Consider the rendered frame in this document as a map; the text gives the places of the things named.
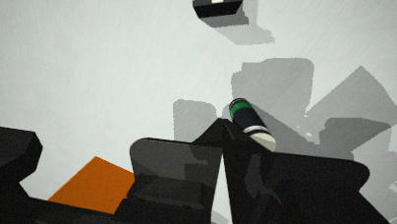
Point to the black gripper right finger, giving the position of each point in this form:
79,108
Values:
252,172

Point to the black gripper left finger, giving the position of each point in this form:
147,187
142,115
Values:
195,161

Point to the black and green battery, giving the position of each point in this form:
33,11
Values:
245,117

